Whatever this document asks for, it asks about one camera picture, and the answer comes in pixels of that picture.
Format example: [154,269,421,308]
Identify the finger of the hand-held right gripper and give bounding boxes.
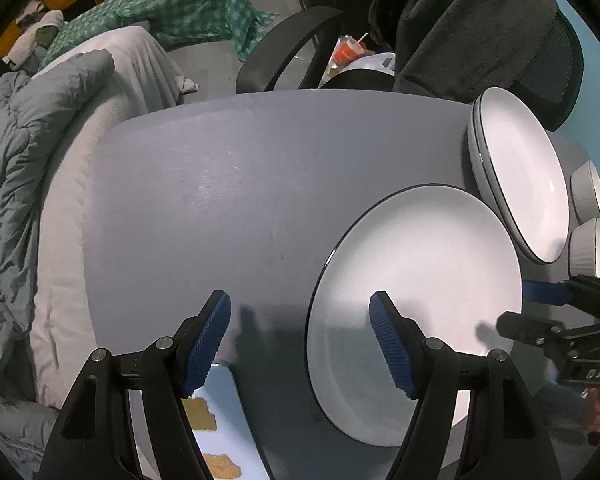
[524,274,600,318]
[497,311,600,356]

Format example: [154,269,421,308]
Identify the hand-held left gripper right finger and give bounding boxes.
[369,290,561,480]

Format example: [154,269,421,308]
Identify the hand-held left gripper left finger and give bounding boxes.
[37,289,232,480]

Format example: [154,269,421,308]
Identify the white ribbed bowl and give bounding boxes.
[567,216,600,281]
[570,159,600,223]

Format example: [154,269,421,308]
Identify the white plate with black rim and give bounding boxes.
[305,184,524,448]
[466,102,536,261]

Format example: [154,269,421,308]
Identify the stack of white plates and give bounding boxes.
[472,86,572,266]

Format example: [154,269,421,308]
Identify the light blue printed sheet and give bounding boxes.
[180,362,273,480]

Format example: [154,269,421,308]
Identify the grey quilted duvet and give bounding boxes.
[0,49,117,476]

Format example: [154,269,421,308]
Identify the dark grey fleece garment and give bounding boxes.
[369,0,561,106]

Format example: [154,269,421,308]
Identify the beige blanket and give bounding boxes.
[27,25,201,411]

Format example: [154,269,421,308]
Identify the orange drink cup with straw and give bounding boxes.
[331,32,372,71]

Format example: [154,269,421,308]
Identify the black mesh office chair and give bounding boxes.
[235,6,587,133]

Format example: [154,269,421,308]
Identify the green checkered cloth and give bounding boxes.
[42,0,281,63]

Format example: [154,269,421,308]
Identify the pile of clothes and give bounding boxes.
[7,9,66,63]

